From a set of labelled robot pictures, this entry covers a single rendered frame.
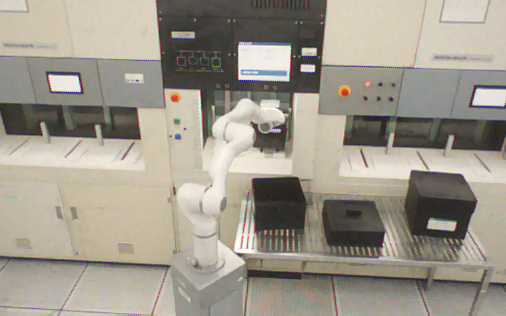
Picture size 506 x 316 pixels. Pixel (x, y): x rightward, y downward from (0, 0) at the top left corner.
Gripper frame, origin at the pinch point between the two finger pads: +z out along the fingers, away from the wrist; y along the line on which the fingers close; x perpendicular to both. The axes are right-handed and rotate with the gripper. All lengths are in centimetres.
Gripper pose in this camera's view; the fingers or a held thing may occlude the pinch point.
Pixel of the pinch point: (269, 107)
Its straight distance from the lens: 278.9
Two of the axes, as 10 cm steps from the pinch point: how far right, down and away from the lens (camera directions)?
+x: 0.1, -8.8, -4.7
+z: 1.2, -4.7, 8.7
